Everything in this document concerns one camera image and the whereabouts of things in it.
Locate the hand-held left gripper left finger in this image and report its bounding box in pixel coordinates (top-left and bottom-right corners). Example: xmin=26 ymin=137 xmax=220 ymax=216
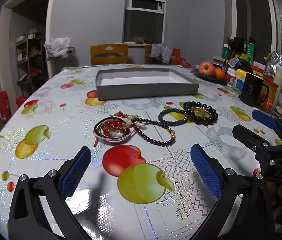
xmin=7 ymin=145 xmax=92 ymax=240

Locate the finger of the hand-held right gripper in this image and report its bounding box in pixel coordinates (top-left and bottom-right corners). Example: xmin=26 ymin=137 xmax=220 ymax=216
xmin=252 ymin=109 xmax=282 ymax=145
xmin=232 ymin=124 xmax=282 ymax=167

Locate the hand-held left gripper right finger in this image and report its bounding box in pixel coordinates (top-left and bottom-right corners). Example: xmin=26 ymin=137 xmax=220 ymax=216
xmin=190 ymin=144 xmax=275 ymax=240

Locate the large black bead bracelet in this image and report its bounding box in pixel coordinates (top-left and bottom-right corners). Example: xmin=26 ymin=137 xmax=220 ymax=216
xmin=183 ymin=101 xmax=219 ymax=126

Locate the black bangle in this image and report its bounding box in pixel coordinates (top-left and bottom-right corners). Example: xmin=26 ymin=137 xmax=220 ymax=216
xmin=94 ymin=117 xmax=131 ymax=143

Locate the pink cord bracelet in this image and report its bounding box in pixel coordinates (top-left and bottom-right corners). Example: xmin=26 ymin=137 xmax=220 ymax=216
xmin=92 ymin=127 xmax=136 ymax=147

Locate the gold chain bracelet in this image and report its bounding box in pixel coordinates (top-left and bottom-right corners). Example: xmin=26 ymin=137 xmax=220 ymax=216
xmin=191 ymin=106 xmax=212 ymax=117

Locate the dark purple bead bracelet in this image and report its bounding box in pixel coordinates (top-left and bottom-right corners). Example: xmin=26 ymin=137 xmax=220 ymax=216
xmin=131 ymin=119 xmax=177 ymax=147

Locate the red bead bracelet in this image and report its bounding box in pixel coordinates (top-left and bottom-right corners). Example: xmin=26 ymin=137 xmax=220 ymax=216
xmin=102 ymin=119 xmax=124 ymax=136

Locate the dark blue faceted bead bracelet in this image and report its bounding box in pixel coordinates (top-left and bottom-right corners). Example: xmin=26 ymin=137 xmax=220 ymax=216
xmin=158 ymin=108 xmax=189 ymax=127

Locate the pearl and gold bracelet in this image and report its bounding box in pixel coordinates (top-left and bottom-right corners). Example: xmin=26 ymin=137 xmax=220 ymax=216
xmin=121 ymin=116 xmax=147 ymax=131

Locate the grey shallow cardboard box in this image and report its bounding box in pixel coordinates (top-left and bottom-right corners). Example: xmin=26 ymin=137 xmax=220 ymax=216
xmin=95 ymin=68 xmax=200 ymax=101

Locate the orange box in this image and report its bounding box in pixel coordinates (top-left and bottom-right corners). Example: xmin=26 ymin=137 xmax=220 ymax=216
xmin=260 ymin=80 xmax=279 ymax=113

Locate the black mug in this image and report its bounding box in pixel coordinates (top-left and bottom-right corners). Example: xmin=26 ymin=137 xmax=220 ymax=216
xmin=240 ymin=72 xmax=269 ymax=107

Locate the cream plastic bottle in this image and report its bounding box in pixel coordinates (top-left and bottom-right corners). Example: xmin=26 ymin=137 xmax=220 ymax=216
xmin=272 ymin=66 xmax=282 ymax=105

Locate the yellow cap bottle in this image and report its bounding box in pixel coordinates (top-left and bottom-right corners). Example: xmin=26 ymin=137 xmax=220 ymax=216
xmin=233 ymin=69 xmax=247 ymax=92

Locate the white bottle with red label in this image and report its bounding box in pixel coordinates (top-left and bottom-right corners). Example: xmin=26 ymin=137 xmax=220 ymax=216
xmin=226 ymin=70 xmax=237 ymax=87

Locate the black packet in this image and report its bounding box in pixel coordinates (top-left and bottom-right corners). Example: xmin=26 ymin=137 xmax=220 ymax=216
xmin=231 ymin=57 xmax=253 ymax=73

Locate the silver foil bag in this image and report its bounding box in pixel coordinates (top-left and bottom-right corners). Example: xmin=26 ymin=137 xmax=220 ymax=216
xmin=264 ymin=51 xmax=282 ymax=74

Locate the green spray can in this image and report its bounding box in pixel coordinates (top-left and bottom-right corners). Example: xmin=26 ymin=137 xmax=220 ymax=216
xmin=246 ymin=37 xmax=256 ymax=64

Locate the dark fruit plate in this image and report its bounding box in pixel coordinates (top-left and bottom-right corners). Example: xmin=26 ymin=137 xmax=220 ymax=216
xmin=193 ymin=69 xmax=228 ymax=85

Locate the fruit print tablecloth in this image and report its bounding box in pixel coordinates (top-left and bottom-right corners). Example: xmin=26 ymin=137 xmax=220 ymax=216
xmin=0 ymin=64 xmax=282 ymax=240

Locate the red apple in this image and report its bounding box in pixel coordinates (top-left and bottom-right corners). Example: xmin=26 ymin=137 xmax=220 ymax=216
xmin=199 ymin=61 xmax=216 ymax=76

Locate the red box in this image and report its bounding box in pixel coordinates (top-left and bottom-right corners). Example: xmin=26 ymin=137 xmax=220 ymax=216
xmin=16 ymin=96 xmax=28 ymax=108
xmin=0 ymin=91 xmax=12 ymax=120

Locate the red bag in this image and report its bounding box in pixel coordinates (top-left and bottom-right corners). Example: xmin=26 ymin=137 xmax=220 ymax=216
xmin=172 ymin=49 xmax=193 ymax=68

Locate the grey checked cloth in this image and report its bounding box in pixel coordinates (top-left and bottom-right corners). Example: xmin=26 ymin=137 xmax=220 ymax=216
xmin=152 ymin=44 xmax=174 ymax=64

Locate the metal shelf rack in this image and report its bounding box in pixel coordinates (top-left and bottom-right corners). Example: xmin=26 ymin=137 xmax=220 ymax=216
xmin=16 ymin=29 xmax=48 ymax=98

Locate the wooden chair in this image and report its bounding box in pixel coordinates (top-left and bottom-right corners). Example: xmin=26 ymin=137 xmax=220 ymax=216
xmin=90 ymin=44 xmax=129 ymax=65
xmin=145 ymin=44 xmax=179 ymax=65

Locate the white plastic bag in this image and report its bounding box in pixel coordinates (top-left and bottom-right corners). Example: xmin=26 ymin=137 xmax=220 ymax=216
xmin=44 ymin=37 xmax=71 ymax=58

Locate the window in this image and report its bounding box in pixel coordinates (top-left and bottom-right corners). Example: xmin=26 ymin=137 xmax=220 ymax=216
xmin=123 ymin=0 xmax=168 ymax=43

